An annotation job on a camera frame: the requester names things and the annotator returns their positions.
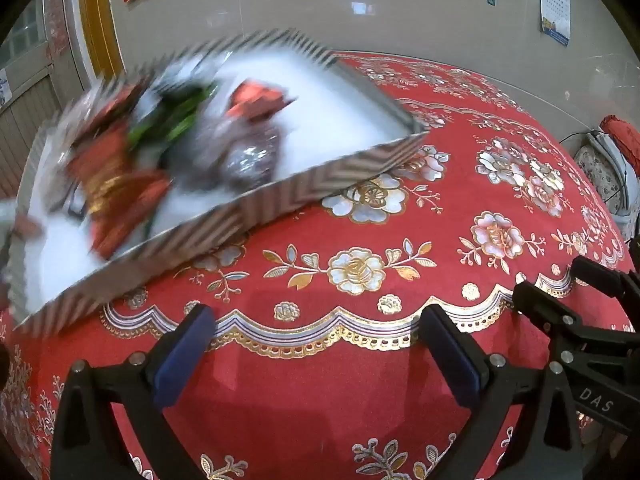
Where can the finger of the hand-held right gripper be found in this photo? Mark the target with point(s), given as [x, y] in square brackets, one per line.
[550, 310]
[605, 277]

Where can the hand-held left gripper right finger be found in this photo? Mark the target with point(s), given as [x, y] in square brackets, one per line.
[450, 360]

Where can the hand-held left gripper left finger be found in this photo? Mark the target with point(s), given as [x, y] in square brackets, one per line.
[186, 350]

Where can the striped cardboard box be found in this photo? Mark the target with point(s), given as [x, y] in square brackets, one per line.
[300, 185]

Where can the floral cushion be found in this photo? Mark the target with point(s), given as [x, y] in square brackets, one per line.
[597, 175]

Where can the red floral tablecloth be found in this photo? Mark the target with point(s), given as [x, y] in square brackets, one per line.
[350, 400]

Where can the red cushion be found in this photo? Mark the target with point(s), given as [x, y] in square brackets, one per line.
[625, 142]

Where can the red gold snack packet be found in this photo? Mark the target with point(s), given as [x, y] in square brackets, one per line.
[120, 190]

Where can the clear bag of brown candies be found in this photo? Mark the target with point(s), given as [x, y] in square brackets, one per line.
[245, 152]

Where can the brown white triangular packet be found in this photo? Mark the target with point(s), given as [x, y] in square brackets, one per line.
[255, 97]

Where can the glass block window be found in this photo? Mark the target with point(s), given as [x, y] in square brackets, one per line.
[27, 30]

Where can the wall calendar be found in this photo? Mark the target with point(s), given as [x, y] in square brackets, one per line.
[555, 0]

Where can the golden door frame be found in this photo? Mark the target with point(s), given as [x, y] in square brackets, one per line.
[100, 20]

